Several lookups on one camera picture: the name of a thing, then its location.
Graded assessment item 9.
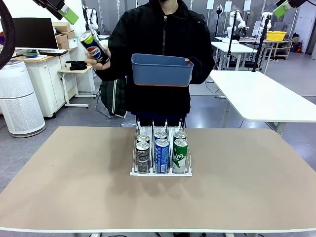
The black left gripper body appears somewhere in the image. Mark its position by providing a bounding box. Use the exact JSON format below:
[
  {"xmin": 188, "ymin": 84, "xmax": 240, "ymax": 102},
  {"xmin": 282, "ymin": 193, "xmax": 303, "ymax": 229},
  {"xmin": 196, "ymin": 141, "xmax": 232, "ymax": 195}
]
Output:
[{"xmin": 33, "ymin": 0, "xmax": 66, "ymax": 20}]

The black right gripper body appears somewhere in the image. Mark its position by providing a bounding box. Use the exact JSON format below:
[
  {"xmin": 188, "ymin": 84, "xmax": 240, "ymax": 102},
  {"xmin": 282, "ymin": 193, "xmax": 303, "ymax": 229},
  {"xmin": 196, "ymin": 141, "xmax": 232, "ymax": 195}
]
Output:
[{"xmin": 287, "ymin": 0, "xmax": 312, "ymax": 7}]

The black Pepsi can lime top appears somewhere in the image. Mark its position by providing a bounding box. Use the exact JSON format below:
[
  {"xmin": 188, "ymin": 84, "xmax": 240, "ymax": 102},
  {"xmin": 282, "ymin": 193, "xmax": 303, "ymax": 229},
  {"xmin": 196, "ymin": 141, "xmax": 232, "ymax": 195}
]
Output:
[{"xmin": 79, "ymin": 31, "xmax": 111, "ymax": 64}]

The blue plastic bin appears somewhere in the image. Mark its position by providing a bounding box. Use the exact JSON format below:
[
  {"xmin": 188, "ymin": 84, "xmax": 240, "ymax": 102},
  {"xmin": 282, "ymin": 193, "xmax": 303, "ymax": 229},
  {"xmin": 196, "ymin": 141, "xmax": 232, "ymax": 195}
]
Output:
[{"xmin": 131, "ymin": 53, "xmax": 195, "ymax": 87}]

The person's left forearm black sleeve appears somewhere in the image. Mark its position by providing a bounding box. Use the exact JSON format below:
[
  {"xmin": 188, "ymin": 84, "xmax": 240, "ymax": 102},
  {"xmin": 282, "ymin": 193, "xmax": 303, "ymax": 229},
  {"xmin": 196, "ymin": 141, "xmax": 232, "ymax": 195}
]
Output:
[{"xmin": 189, "ymin": 55, "xmax": 215, "ymax": 84}]

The person's right forearm black sleeve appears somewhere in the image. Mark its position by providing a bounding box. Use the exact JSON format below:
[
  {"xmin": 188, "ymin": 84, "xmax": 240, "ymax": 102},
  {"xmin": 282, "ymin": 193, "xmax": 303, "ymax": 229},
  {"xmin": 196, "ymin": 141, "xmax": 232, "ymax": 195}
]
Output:
[{"xmin": 94, "ymin": 65, "xmax": 129, "ymax": 82}]

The white can dispenser rack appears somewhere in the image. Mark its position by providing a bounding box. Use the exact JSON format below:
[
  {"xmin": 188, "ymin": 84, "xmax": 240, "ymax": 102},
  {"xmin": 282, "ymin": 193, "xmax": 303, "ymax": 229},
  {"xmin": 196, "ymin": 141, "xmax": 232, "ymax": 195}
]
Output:
[{"xmin": 129, "ymin": 118, "xmax": 193, "ymax": 177}]

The person's right hand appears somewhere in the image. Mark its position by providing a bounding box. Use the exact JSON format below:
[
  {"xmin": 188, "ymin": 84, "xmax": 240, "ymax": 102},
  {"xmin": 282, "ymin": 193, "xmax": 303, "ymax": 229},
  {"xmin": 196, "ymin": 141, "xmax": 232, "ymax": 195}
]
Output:
[{"xmin": 84, "ymin": 44, "xmax": 111, "ymax": 71}]

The yellow plastic crate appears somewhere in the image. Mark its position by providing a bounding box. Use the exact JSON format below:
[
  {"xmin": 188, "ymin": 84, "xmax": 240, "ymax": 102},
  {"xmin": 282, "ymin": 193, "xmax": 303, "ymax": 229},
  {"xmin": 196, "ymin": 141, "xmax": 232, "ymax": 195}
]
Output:
[{"xmin": 266, "ymin": 31, "xmax": 287, "ymax": 41}]

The wooden shelf table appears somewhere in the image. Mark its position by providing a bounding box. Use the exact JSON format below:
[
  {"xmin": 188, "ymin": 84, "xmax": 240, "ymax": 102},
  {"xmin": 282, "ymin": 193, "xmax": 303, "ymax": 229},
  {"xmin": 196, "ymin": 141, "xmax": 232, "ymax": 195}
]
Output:
[{"xmin": 261, "ymin": 39, "xmax": 293, "ymax": 60}]

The black computer monitor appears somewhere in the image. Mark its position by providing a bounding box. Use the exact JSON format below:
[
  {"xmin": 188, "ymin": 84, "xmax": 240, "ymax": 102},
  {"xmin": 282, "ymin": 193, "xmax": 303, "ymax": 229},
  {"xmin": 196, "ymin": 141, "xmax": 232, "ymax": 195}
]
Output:
[{"xmin": 11, "ymin": 17, "xmax": 59, "ymax": 56}]

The black keyboard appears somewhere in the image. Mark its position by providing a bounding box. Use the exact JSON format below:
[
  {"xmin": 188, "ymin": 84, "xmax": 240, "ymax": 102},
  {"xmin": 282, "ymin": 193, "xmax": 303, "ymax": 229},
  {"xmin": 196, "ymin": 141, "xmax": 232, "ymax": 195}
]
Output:
[{"xmin": 39, "ymin": 49, "xmax": 68, "ymax": 56}]

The black tripod stand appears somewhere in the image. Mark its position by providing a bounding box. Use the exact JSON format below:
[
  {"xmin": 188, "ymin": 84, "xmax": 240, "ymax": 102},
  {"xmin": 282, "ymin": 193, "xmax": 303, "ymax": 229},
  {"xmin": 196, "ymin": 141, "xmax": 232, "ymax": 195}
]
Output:
[{"xmin": 251, "ymin": 13, "xmax": 271, "ymax": 73}]

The black cloth bundle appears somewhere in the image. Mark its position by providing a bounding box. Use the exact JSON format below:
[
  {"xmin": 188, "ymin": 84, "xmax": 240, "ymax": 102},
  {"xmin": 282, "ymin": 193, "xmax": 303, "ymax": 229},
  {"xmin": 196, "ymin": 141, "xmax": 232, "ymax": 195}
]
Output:
[{"xmin": 65, "ymin": 60, "xmax": 87, "ymax": 71}]

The white background table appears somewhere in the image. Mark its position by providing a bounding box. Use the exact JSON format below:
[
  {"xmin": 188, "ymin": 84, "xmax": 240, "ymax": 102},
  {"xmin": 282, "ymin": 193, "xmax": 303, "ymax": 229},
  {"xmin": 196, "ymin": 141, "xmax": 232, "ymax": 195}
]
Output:
[{"xmin": 211, "ymin": 41, "xmax": 258, "ymax": 72}]

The black light stand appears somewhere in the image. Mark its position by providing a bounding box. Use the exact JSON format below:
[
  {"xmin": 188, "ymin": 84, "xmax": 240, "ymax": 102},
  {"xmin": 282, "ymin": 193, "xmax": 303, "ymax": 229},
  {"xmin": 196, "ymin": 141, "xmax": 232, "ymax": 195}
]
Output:
[{"xmin": 215, "ymin": 3, "xmax": 224, "ymax": 38}]

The white desk cabinet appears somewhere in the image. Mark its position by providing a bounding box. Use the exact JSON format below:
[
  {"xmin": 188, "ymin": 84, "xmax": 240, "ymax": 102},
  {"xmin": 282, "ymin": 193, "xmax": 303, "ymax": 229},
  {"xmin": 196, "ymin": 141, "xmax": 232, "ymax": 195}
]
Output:
[{"xmin": 14, "ymin": 48, "xmax": 77, "ymax": 119}]

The white side table wood top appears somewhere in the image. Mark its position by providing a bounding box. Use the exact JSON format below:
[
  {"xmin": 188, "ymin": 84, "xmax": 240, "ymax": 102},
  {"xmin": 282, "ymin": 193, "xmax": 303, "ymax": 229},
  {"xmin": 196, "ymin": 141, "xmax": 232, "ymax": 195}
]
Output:
[{"xmin": 58, "ymin": 64, "xmax": 97, "ymax": 109}]

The person in black jacket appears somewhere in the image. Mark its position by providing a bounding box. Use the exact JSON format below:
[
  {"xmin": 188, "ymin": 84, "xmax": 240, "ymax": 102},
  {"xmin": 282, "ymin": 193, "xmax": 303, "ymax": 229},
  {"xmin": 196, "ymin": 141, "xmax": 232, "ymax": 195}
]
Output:
[{"xmin": 94, "ymin": 0, "xmax": 216, "ymax": 129}]

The large white table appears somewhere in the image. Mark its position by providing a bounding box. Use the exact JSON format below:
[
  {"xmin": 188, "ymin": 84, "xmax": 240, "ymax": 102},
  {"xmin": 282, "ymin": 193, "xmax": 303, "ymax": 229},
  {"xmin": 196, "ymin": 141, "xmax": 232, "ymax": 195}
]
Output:
[{"xmin": 209, "ymin": 70, "xmax": 316, "ymax": 135}]

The dark green striped jacket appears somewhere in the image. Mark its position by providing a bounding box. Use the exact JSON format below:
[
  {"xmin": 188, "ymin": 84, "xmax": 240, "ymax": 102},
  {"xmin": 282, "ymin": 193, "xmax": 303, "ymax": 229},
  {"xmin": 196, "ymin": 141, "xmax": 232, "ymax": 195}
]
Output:
[{"xmin": 100, "ymin": 76, "xmax": 128, "ymax": 118}]

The white air purifier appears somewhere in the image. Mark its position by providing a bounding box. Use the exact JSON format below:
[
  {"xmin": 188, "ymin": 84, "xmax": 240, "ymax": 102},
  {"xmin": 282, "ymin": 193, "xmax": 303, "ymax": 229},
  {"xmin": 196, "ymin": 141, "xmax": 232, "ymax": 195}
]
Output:
[{"xmin": 0, "ymin": 59, "xmax": 47, "ymax": 138}]

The metal chair frame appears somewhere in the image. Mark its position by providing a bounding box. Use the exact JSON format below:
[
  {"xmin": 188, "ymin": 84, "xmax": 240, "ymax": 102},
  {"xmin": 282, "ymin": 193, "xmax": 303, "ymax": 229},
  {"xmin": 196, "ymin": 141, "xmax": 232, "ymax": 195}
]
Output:
[{"xmin": 95, "ymin": 93, "xmax": 112, "ymax": 119}]

